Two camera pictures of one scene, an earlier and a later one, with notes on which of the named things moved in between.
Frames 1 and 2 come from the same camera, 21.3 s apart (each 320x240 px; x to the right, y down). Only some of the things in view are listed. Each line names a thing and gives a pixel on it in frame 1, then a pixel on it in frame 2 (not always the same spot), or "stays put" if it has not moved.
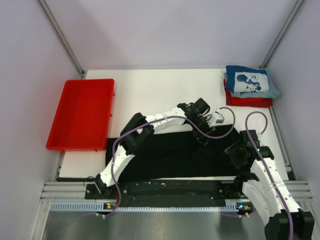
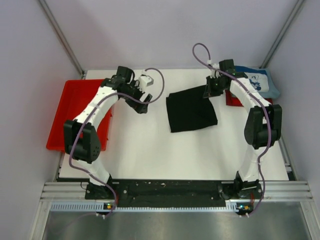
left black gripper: (200, 137) to (140, 107)
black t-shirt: (177, 153) to (188, 109)
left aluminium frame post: (62, 36) stays put
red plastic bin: (83, 119) stays put
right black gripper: (231, 150) to (209, 91)
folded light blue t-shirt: (273, 92) stays put
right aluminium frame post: (281, 34) stays put
